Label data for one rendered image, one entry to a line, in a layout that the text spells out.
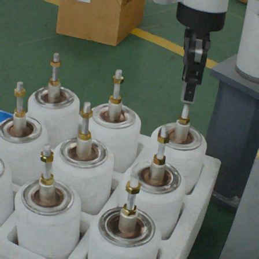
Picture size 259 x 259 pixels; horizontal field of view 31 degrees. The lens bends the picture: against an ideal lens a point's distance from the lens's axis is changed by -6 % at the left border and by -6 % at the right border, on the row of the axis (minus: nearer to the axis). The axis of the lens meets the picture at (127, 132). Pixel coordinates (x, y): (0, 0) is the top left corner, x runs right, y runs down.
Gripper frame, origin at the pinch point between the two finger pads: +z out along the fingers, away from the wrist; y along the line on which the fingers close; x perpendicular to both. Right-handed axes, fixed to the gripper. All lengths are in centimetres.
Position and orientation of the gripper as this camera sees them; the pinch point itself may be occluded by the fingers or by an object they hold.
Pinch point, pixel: (189, 84)
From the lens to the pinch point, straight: 77.4
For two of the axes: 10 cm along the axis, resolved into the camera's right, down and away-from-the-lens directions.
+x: -9.9, -1.6, 0.4
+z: -1.1, 8.2, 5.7
